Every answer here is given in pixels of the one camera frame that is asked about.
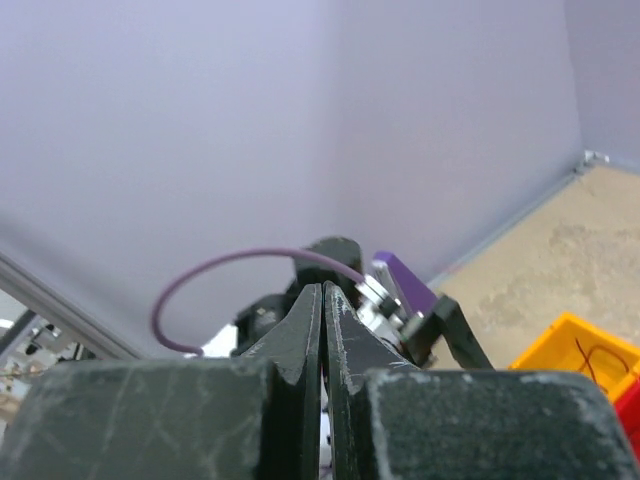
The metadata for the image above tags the yellow plastic bin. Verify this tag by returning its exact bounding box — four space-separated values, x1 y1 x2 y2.
509 312 639 402

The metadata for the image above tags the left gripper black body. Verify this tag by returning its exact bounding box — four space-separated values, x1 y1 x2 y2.
399 312 441 368

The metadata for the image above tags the red plastic bin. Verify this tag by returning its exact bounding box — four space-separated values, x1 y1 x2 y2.
614 382 640 457

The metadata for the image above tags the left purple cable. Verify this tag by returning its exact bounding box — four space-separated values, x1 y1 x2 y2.
152 248 366 356

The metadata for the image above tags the purple holder block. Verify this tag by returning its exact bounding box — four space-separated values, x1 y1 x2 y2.
372 251 438 317

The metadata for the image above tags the dark red wire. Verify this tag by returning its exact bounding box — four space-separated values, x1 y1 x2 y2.
573 338 631 381

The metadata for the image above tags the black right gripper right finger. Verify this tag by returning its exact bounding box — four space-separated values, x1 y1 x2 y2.
323 283 639 479

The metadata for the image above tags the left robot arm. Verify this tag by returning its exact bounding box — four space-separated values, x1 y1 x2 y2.
194 237 493 370

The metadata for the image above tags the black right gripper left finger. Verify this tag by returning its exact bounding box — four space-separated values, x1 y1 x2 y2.
1 285 322 479

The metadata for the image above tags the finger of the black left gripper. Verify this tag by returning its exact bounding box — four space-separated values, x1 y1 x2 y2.
432 295 494 370

